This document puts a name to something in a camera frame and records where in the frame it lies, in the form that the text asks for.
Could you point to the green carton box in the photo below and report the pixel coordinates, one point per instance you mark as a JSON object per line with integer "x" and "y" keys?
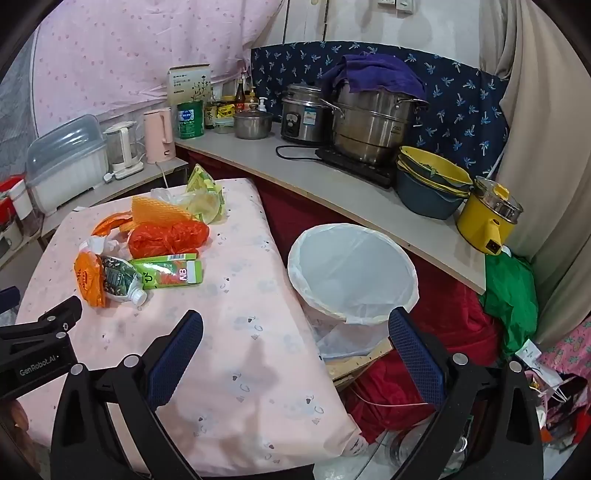
{"x": 171, "y": 272}

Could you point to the black induction cooktop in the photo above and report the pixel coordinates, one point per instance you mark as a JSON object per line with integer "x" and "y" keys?
{"x": 364, "y": 173}

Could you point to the crumpled orange wrapper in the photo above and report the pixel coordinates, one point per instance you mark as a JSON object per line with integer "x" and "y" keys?
{"x": 108, "y": 224}

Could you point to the pink dotted curtain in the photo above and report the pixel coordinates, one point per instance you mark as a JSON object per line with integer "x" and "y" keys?
{"x": 120, "y": 50}

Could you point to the red capped jar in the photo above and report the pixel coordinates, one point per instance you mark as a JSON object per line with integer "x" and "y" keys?
{"x": 11, "y": 198}

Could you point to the green yellow snack packet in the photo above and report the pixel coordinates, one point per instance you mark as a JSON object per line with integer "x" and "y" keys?
{"x": 207, "y": 203}

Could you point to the white cardboard box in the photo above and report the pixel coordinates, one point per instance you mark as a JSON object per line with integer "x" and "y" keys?
{"x": 184, "y": 85}

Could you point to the yellow electric pot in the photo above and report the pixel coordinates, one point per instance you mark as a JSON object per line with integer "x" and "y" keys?
{"x": 480, "y": 221}

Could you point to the red cloth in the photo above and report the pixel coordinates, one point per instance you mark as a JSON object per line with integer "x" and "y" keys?
{"x": 452, "y": 314}

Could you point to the navy printed cloth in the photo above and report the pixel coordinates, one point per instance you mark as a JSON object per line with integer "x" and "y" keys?
{"x": 461, "y": 106}

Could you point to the brown sauce bottle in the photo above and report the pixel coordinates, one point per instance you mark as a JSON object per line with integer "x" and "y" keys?
{"x": 252, "y": 100}

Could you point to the large steel steamer pot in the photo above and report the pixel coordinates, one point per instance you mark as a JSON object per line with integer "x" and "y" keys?
{"x": 374, "y": 129}

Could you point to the pink pineapple print cloth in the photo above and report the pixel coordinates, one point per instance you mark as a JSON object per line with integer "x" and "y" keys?
{"x": 565, "y": 355}

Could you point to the stacked dark and yellow bowls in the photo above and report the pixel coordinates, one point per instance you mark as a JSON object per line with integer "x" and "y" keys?
{"x": 425, "y": 203}

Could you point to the white dish box clear lid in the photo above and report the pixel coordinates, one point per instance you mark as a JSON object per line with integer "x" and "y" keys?
{"x": 64, "y": 170}

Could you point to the purple towel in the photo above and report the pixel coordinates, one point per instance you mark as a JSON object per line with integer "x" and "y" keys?
{"x": 378, "y": 74}

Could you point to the dark sauce bottle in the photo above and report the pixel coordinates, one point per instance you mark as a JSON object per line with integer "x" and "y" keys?
{"x": 210, "y": 115}

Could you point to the green tin can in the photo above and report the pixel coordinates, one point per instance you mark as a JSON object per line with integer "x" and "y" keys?
{"x": 190, "y": 121}

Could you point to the wooden board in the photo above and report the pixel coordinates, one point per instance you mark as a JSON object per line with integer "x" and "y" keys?
{"x": 355, "y": 367}

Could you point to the steel rice cooker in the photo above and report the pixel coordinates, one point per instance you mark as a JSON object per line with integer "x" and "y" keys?
{"x": 302, "y": 117}

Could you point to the yellow label jar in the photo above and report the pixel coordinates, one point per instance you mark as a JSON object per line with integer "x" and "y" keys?
{"x": 226, "y": 110}

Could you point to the orange foam net sleeve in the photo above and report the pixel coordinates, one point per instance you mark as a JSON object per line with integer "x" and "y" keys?
{"x": 159, "y": 212}

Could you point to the beige curtain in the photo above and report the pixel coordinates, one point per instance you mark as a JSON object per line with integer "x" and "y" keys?
{"x": 540, "y": 138}

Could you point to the clear plastic bag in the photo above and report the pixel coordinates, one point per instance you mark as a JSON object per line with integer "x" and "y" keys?
{"x": 166, "y": 196}

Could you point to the white pump bottle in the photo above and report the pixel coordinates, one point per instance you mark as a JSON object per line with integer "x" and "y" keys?
{"x": 263, "y": 105}

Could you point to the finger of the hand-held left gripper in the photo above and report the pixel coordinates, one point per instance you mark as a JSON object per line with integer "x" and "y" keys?
{"x": 51, "y": 318}
{"x": 8, "y": 300}

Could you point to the tall red-label sauce bottle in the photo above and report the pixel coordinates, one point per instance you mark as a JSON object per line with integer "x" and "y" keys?
{"x": 239, "y": 97}

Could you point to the white glass kettle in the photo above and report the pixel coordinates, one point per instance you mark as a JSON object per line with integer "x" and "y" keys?
{"x": 121, "y": 147}

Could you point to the green plastic bag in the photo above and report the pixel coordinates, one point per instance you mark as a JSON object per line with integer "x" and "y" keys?
{"x": 508, "y": 295}

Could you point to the bin with white liner bag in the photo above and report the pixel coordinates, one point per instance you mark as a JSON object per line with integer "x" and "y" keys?
{"x": 351, "y": 272}

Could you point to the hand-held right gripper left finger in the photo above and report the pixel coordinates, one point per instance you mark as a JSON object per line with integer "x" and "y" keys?
{"x": 178, "y": 355}

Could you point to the pink printed blanket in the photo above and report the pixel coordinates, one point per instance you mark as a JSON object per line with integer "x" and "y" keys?
{"x": 258, "y": 295}

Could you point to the orange plastic bag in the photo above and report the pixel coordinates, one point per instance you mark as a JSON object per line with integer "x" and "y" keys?
{"x": 166, "y": 237}

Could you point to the small steel pot with lid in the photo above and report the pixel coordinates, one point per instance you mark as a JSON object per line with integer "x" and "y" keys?
{"x": 253, "y": 124}

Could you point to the pink electric kettle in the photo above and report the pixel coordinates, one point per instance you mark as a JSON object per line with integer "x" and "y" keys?
{"x": 158, "y": 134}

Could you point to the stacked yellow blue bowls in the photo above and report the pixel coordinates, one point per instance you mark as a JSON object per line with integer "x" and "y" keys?
{"x": 429, "y": 164}

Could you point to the orange snack packet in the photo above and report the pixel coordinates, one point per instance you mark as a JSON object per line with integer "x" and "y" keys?
{"x": 90, "y": 281}

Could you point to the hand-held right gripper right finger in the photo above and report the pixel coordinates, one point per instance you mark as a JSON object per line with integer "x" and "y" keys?
{"x": 415, "y": 355}

